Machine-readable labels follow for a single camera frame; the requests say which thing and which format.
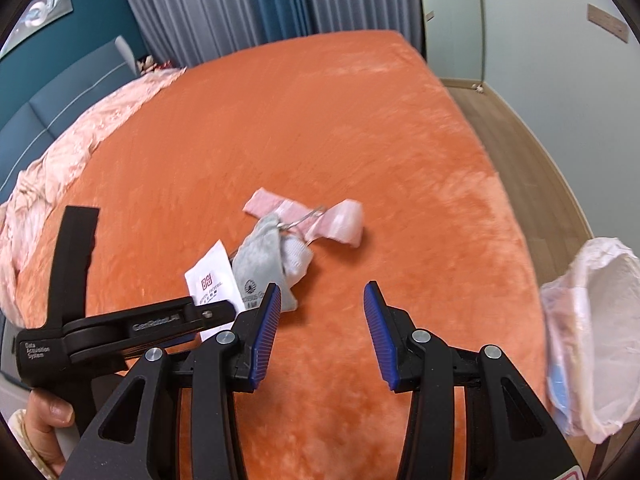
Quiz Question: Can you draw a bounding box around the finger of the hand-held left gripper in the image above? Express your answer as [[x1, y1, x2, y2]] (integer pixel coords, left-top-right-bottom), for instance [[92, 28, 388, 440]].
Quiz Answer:
[[62, 296, 237, 367], [46, 205, 102, 329]]

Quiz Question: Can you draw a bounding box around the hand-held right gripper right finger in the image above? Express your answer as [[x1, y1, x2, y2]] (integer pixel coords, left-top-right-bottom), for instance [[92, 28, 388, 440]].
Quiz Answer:
[[363, 281, 582, 480]]

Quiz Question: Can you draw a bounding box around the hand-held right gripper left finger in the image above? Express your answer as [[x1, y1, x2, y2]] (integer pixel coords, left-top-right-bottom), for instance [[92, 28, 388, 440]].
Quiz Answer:
[[60, 282, 283, 480]]

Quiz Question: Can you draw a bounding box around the white paper packet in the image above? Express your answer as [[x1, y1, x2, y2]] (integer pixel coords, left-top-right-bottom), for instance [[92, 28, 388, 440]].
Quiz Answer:
[[183, 239, 239, 344]]

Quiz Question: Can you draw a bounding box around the white sock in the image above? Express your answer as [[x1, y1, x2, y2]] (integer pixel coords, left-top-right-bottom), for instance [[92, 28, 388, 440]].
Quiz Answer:
[[279, 236, 315, 282]]

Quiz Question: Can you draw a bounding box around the metal wire clip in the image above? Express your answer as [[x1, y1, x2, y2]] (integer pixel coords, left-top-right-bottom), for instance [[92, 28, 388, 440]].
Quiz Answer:
[[276, 204, 328, 242]]

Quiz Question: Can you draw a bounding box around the pink paper strip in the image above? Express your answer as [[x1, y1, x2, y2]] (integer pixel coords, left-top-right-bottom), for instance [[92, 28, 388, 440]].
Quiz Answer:
[[243, 188, 302, 222]]

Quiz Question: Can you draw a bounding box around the white bin liner bag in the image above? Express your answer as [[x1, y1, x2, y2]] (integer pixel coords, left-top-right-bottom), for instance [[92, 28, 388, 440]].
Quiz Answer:
[[539, 236, 640, 444]]

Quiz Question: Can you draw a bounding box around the person's left hand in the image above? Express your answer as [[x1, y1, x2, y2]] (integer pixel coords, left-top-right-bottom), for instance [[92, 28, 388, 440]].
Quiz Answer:
[[25, 391, 77, 476]]

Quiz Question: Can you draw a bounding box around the pale pink quilt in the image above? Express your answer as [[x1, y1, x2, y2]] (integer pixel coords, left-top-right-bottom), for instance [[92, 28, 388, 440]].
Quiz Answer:
[[0, 66, 189, 327]]

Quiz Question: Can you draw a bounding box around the blue padded headboard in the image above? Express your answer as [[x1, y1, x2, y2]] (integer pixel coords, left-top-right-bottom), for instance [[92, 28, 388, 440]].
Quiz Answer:
[[0, 36, 140, 197]]

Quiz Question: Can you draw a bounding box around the orange plush blanket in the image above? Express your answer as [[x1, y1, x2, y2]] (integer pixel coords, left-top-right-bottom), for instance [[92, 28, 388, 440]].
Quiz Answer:
[[14, 29, 552, 480]]

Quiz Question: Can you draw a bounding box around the small doll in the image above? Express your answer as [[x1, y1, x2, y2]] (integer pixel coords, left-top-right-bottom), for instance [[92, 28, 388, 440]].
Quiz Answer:
[[137, 55, 175, 74]]

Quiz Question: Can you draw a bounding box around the grey curtain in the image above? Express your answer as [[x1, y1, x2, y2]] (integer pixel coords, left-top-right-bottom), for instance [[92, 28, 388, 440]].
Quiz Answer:
[[115, 0, 426, 69]]

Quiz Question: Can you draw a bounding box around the standing mirror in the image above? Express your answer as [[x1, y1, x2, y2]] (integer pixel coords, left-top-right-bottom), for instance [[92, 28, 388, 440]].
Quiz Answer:
[[414, 0, 487, 92]]

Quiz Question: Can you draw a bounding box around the blue curtain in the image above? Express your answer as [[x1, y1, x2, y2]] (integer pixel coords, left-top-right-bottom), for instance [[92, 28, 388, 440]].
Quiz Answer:
[[249, 0, 314, 44]]

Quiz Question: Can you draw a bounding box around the framed wall picture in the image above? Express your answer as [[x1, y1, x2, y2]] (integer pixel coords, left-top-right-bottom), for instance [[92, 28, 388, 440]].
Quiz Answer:
[[9, 0, 77, 44]]

